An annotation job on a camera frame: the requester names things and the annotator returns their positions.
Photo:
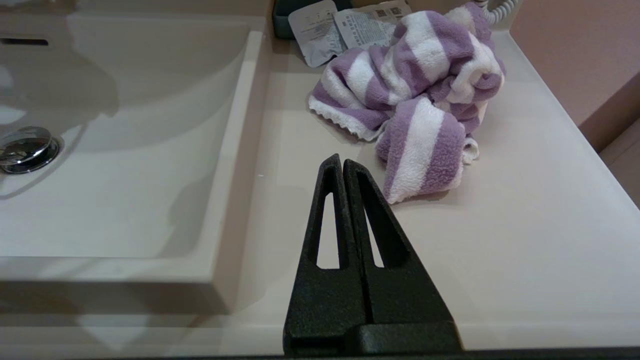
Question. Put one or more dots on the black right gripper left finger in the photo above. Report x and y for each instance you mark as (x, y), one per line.
(327, 300)

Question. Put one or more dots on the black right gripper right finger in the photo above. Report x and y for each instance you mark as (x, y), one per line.
(400, 300)

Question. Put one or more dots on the purple white striped towel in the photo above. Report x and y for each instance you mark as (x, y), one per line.
(415, 125)

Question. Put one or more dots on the small grey sachet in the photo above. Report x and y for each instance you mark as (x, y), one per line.
(317, 35)

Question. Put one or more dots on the white printed sachet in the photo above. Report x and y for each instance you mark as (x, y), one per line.
(365, 25)

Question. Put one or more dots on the dark blue tray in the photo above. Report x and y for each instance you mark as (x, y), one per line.
(282, 20)

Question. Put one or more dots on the chrome drain stopper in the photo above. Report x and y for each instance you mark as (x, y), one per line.
(25, 149)

